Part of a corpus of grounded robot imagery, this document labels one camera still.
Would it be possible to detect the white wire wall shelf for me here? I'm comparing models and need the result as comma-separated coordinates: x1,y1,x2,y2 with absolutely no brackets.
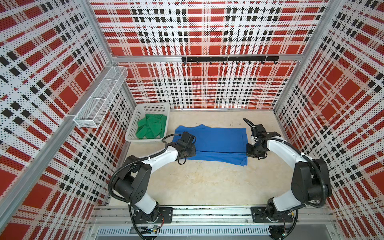
74,66,128,128

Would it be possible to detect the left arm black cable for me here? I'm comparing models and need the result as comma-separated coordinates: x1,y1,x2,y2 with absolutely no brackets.
107,133,193,240

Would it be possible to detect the black wall hook rail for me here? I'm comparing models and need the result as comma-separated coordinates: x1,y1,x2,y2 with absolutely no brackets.
181,56,280,63

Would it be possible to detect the white plastic laundry basket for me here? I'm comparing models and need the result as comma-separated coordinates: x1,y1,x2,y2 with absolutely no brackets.
125,103,170,142

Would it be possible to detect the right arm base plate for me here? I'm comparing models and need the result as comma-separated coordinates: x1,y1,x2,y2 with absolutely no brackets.
251,206,294,223

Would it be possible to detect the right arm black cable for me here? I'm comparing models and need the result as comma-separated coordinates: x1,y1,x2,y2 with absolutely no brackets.
242,117,328,240

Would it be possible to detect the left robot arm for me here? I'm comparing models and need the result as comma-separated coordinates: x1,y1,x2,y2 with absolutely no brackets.
108,132,197,216

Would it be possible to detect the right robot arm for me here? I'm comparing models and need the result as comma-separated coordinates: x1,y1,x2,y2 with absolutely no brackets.
244,119,332,213

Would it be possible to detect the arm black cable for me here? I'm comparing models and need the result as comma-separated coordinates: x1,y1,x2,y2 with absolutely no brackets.
107,133,193,240
242,117,328,240

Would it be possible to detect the green tank top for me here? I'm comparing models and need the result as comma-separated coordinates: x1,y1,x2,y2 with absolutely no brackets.
136,114,167,140

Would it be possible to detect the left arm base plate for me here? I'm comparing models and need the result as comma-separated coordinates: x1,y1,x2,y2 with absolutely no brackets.
133,207,174,224

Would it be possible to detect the blue tank top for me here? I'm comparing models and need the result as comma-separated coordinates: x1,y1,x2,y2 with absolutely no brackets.
175,125,248,167

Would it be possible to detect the aluminium front rail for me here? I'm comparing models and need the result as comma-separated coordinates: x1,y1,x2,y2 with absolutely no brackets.
90,205,336,226

